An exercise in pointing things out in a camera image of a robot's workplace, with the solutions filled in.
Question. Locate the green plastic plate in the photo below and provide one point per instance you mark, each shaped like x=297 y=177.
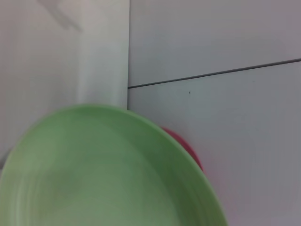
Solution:
x=94 y=169

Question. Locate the red plastic plate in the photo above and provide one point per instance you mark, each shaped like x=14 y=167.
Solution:
x=188 y=148

